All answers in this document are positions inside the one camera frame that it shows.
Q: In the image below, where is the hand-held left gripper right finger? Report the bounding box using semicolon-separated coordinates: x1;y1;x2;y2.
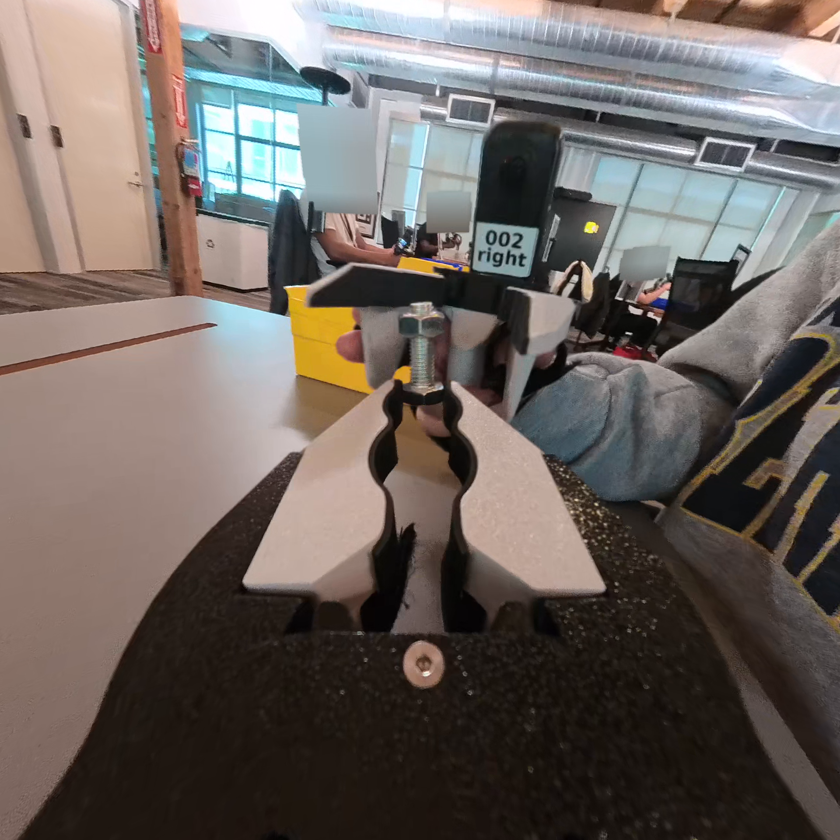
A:
441;379;606;621

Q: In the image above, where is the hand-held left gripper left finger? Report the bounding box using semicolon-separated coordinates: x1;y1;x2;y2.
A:
243;379;404;621

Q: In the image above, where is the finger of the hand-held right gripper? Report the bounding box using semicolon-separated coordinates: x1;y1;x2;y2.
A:
306;261;455;389
451;272;580;422

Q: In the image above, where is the silver hex bolt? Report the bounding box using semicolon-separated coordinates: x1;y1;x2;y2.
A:
398;302;452;389

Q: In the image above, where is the person's right hand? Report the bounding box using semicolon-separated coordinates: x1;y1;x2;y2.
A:
336;307;506;439

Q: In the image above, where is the yellow plastic bin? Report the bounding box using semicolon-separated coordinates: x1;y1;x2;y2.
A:
283;256;472;396

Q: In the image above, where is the black panel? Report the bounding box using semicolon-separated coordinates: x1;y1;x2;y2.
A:
551;189;618;271

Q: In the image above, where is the chair with dark jacket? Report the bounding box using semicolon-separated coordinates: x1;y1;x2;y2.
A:
268;189;329;316

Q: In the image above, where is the white air vent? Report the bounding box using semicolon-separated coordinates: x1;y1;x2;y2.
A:
696;138;757;173
448;94;495;125

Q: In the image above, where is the white cabinet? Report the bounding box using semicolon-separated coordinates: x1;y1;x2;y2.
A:
196;213;271;291

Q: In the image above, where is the black office chair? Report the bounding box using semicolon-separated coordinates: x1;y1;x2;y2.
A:
655;257;740;357

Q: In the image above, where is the black round disc on pole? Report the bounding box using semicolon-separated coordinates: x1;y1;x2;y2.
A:
301;66;352;107

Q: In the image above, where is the red fire extinguisher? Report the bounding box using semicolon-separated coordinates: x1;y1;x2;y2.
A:
176;139;203;198

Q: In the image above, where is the person's grey printed sweatshirt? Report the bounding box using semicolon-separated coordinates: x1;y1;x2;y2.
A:
656;220;840;788

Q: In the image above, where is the white door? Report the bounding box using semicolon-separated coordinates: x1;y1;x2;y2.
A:
26;0;156;272
0;39;48;273

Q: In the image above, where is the grey metal duct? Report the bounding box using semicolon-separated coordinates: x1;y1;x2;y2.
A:
420;98;840;193

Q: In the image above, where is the wooden post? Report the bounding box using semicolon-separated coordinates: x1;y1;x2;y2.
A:
140;0;203;298

